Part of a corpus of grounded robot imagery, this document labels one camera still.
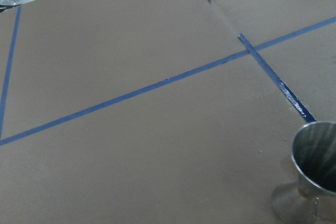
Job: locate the steel double jigger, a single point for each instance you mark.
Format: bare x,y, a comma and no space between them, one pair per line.
311,199

